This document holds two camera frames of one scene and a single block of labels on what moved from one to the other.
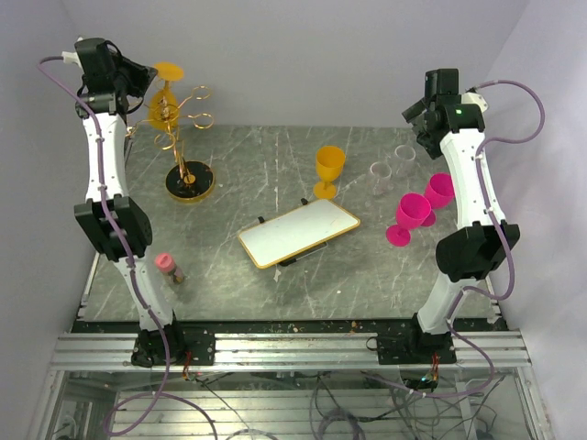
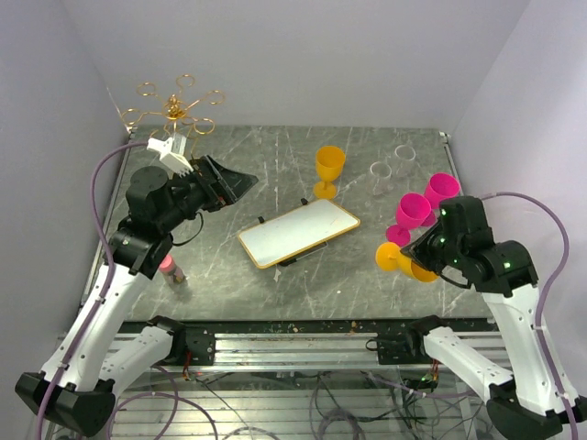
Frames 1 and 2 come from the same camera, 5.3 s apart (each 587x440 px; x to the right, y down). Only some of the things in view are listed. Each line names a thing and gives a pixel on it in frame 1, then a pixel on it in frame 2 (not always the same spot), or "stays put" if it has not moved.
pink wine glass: [411, 211] stays put
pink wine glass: [440, 192] stays put
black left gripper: [146, 73] -> [226, 189]
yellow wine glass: [163, 108] -> [390, 258]
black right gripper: [415, 115] -> [417, 250]
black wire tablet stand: [292, 261] stays put
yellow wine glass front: [329, 164] stays put
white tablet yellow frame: [296, 231] stays put
